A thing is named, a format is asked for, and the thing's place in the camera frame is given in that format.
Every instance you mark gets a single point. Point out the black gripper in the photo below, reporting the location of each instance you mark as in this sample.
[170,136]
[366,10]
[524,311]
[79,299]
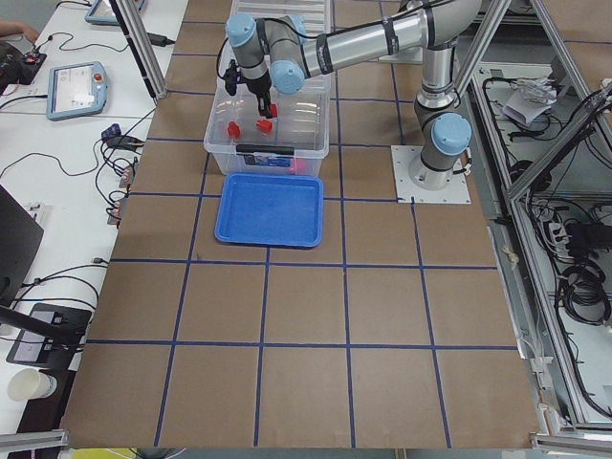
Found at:
[260,88]

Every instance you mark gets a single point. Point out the red block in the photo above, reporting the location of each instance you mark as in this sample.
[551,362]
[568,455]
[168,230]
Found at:
[233,130]
[298,167]
[264,126]

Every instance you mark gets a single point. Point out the clear plastic box lid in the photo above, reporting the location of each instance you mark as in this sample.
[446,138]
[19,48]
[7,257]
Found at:
[309,9]

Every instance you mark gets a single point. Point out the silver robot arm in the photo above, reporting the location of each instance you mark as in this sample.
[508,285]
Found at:
[278,54]

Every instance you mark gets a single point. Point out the person forearm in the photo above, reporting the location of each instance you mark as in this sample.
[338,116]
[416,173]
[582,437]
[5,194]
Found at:
[11,28]

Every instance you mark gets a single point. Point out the clear plastic storage box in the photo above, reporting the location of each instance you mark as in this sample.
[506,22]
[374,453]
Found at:
[302,123]

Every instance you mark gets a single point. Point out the blue plastic tray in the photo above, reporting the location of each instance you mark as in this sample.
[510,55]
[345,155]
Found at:
[271,210]

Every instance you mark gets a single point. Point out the black power adapter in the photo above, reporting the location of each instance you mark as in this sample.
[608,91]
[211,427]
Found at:
[159,40]

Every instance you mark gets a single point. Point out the blue teach pendant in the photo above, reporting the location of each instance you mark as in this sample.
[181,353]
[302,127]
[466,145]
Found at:
[76,90]
[101,13]

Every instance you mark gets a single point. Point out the white paper cup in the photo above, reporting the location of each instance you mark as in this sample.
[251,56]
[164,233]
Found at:
[31,384]

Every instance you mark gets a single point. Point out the black box latch handle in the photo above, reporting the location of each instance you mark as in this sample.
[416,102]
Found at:
[258,148]

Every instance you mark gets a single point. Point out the aluminium frame post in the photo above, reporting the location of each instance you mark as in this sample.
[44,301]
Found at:
[135,34]

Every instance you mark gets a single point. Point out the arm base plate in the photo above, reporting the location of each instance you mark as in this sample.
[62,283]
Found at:
[417,184]

